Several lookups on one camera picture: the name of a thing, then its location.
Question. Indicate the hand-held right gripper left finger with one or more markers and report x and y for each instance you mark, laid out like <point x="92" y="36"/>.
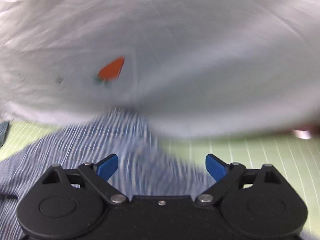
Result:
<point x="108" y="166"/>

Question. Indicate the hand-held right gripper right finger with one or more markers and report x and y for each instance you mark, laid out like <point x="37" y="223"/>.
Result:
<point x="216" y="166"/>

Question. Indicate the blue plaid shirt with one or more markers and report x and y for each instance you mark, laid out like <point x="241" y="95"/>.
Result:
<point x="75" y="150"/>

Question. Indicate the blue denim jeans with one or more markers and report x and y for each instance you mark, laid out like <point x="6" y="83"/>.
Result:
<point x="3" y="132"/>

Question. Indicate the white carrot print sheet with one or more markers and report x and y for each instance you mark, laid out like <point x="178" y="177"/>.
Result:
<point x="175" y="42"/>

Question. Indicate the brown wooden bed frame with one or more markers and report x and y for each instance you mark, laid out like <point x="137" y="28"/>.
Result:
<point x="302" y="133"/>

